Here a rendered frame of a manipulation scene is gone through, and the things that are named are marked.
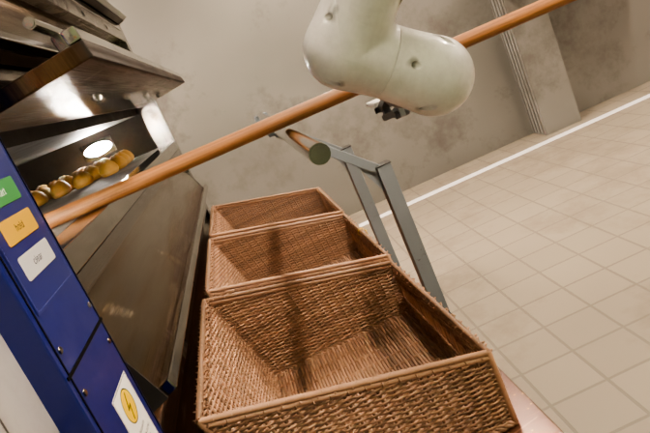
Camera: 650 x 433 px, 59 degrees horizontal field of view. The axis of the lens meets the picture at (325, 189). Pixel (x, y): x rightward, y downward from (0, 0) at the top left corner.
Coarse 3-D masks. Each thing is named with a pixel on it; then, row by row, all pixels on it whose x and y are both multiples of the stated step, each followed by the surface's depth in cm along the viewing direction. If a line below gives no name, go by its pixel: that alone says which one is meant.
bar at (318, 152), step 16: (288, 128) 110; (304, 144) 82; (320, 144) 77; (320, 160) 77; (352, 160) 151; (368, 160) 152; (384, 160) 155; (352, 176) 200; (368, 176) 153; (384, 176) 152; (368, 192) 202; (384, 192) 156; (400, 192) 154; (368, 208) 203; (400, 208) 154; (400, 224) 155; (384, 240) 206; (416, 240) 156; (416, 256) 157; (416, 272) 162; (432, 272) 159; (432, 288) 160
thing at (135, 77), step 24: (72, 48) 72; (96, 48) 78; (48, 72) 72; (72, 72) 74; (96, 72) 86; (120, 72) 101; (144, 72) 123; (168, 72) 185; (0, 96) 71; (24, 96) 72; (48, 96) 81; (72, 96) 94; (120, 96) 140; (0, 120) 76; (24, 120) 88; (48, 120) 105
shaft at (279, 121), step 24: (552, 0) 116; (504, 24) 115; (336, 96) 111; (264, 120) 110; (288, 120) 110; (216, 144) 108; (240, 144) 109; (168, 168) 107; (96, 192) 106; (120, 192) 106; (48, 216) 105; (72, 216) 105
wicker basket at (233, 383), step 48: (288, 288) 143; (336, 288) 146; (384, 288) 148; (240, 336) 143; (336, 336) 148; (384, 336) 142; (432, 336) 134; (240, 384) 117; (288, 384) 141; (336, 384) 132; (384, 384) 92; (432, 384) 95; (480, 384) 96; (240, 432) 89; (288, 432) 121; (336, 432) 92; (384, 432) 94; (432, 432) 96; (480, 432) 97
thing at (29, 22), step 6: (24, 18) 72; (30, 18) 72; (36, 18) 74; (24, 24) 72; (30, 24) 72; (36, 24) 72; (42, 24) 75; (48, 24) 78; (36, 30) 74; (42, 30) 75; (48, 30) 78; (54, 30) 80; (60, 30) 83; (54, 36) 81; (60, 36) 81; (54, 42) 81; (60, 42) 82; (60, 48) 82
